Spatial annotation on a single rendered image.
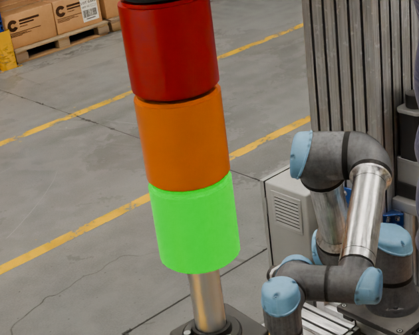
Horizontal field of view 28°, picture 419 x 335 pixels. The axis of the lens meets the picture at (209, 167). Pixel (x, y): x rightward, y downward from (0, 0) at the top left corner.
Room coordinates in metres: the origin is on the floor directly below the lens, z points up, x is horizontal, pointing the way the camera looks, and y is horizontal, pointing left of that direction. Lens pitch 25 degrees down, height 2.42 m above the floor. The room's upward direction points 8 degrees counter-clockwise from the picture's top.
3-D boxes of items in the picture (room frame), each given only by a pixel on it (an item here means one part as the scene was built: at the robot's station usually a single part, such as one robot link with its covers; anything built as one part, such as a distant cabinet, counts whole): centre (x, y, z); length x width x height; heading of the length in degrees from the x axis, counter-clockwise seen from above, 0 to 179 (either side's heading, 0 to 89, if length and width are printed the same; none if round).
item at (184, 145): (0.45, 0.01, 2.24); 0.05 x 0.05 x 0.05
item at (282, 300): (1.38, -0.11, 1.47); 0.09 x 0.08 x 0.11; 160
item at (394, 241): (1.96, -0.45, 1.20); 0.13 x 0.12 x 0.14; 70
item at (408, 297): (1.95, -0.46, 1.09); 0.15 x 0.15 x 0.10
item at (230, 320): (0.45, 0.01, 2.10); 0.04 x 0.04 x 0.01
